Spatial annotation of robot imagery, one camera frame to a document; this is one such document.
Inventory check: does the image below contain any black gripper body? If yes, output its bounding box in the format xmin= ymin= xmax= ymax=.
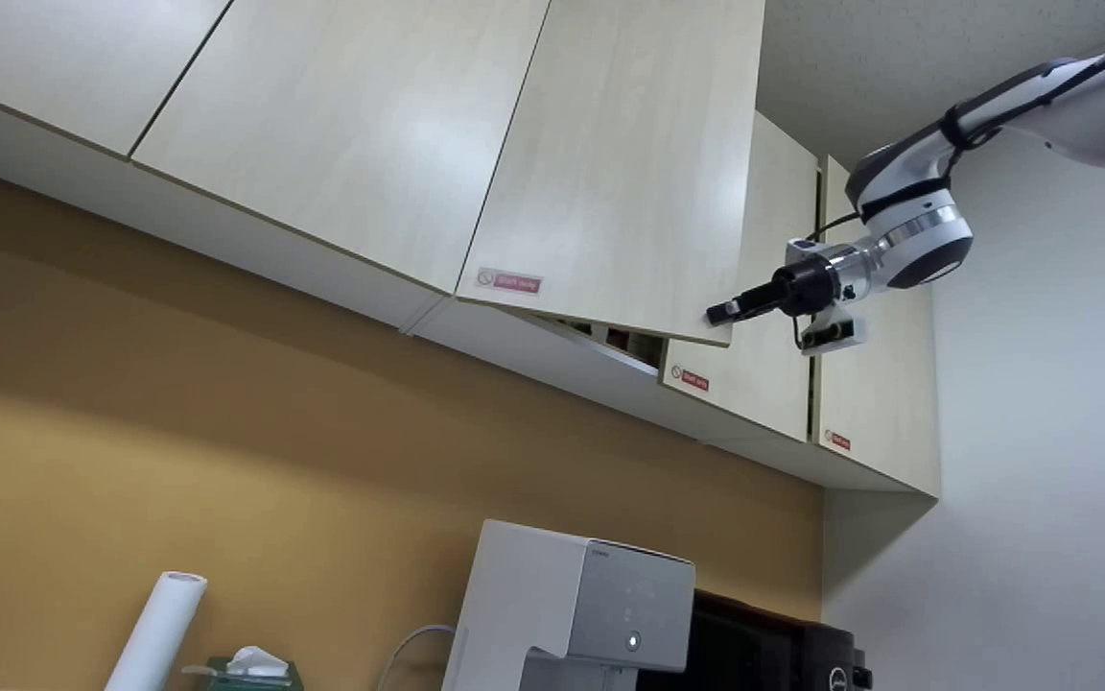
xmin=770 ymin=251 xmax=857 ymax=321

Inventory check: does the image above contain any beige cabinet door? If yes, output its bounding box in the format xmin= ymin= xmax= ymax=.
xmin=125 ymin=0 xmax=551 ymax=298
xmin=657 ymin=113 xmax=826 ymax=447
xmin=454 ymin=0 xmax=770 ymax=351
xmin=809 ymin=154 xmax=945 ymax=504
xmin=0 ymin=0 xmax=238 ymax=160

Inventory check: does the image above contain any white silver water dispenser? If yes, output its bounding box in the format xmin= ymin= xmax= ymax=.
xmin=437 ymin=513 xmax=703 ymax=691

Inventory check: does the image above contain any black coffee machine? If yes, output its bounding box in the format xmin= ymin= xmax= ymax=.
xmin=674 ymin=589 xmax=880 ymax=691

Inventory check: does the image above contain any white paper roll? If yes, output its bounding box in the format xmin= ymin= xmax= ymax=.
xmin=99 ymin=569 xmax=211 ymax=691

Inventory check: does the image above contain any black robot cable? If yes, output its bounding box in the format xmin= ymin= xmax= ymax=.
xmin=787 ymin=207 xmax=867 ymax=255

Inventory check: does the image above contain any beige wall cabinet carcass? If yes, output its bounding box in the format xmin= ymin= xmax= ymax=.
xmin=0 ymin=77 xmax=945 ymax=504

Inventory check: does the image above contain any thin white cable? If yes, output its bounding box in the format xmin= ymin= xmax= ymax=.
xmin=368 ymin=619 xmax=459 ymax=691

